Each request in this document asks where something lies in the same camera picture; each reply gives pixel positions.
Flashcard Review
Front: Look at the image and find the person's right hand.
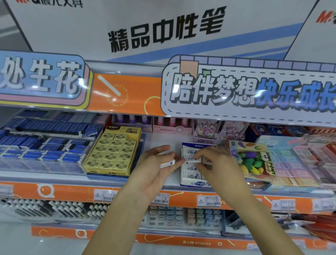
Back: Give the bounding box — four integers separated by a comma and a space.
195, 147, 249, 203

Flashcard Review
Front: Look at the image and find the person's left hand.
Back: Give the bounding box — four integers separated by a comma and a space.
130, 145, 186, 203

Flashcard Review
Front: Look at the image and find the person's right forearm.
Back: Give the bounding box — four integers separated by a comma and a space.
217, 183, 305, 255

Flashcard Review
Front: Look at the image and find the person's left forearm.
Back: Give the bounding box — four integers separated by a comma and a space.
82, 184, 164, 255

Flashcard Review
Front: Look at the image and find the white and blue eraser box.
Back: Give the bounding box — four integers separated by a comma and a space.
180, 142, 219, 188

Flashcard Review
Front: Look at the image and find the cartoon character packet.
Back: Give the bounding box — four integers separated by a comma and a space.
194, 119, 220, 140
218, 120, 249, 141

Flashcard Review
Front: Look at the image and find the pink glue stick box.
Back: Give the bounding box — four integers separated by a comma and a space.
153, 117, 194, 136
111, 114, 153, 133

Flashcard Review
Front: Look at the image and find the fruit shaped eraser pack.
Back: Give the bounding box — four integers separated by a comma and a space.
227, 140, 277, 182

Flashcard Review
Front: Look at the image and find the group of pastel correction tapes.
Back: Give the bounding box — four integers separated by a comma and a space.
145, 206, 224, 229

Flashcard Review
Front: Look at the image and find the yellow eraser display box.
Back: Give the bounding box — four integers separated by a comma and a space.
82, 125, 143, 177

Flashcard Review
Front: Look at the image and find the group of yellow rabbit erasers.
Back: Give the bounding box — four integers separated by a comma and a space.
86, 132, 138, 171

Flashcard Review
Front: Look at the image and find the group of dark blue boxes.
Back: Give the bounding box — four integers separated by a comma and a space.
249, 123, 308, 137

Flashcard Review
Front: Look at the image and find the blue and white banner sign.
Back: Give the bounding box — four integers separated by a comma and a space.
160, 54, 336, 129

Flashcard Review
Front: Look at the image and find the box of pastel erasers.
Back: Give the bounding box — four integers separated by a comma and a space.
256, 135, 329, 188

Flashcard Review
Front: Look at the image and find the orange shelf header panel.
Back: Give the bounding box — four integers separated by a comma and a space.
86, 73, 169, 116

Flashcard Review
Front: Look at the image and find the group of pink eraser boxes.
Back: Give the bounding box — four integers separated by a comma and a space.
293, 133, 336, 185

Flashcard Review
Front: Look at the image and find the orange shelf edge strip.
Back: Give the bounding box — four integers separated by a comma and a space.
0, 181, 336, 215

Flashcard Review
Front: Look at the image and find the group of orange stationery packs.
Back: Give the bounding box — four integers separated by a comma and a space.
223, 210, 336, 241

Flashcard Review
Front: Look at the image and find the row of white capped pens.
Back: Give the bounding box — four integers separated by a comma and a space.
0, 198, 111, 220

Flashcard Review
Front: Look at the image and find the group of blue sleeved erasers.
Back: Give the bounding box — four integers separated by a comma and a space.
0, 109, 106, 174

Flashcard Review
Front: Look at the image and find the orange lower shelf strip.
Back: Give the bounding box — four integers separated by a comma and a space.
31, 225, 336, 250

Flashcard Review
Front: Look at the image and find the large white header sign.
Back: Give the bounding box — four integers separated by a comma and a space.
5, 0, 318, 65

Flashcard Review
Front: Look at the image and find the blue and pink banner sign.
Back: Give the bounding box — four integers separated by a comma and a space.
0, 50, 94, 110

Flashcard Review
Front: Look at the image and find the white sign with red logo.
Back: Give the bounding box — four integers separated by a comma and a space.
283, 0, 336, 64

